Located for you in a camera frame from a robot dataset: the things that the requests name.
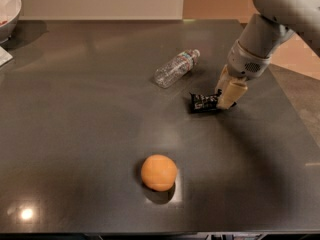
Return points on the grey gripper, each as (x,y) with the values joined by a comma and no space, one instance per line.
(245,62)

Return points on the black rxbar chocolate wrapper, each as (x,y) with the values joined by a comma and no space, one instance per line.
(205,103)

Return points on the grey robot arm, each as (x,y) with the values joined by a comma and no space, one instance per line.
(273,24)

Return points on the clear plastic water bottle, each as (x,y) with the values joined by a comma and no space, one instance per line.
(166,75)

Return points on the orange fruit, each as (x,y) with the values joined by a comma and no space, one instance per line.
(158,172)

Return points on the white paper napkin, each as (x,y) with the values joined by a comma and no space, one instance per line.
(5,57)

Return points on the white bowl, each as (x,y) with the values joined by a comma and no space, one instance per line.
(9,15)

